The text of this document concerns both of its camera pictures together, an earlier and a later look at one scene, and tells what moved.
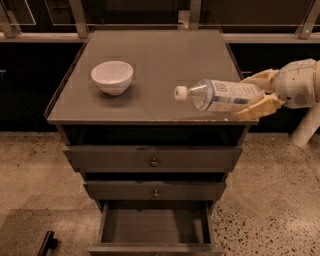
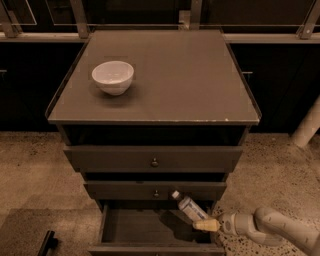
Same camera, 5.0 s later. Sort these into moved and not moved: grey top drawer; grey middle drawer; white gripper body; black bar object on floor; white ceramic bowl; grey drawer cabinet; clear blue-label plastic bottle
Moved: white gripper body; clear blue-label plastic bottle
Not moved: grey drawer cabinet; grey middle drawer; black bar object on floor; grey top drawer; white ceramic bowl
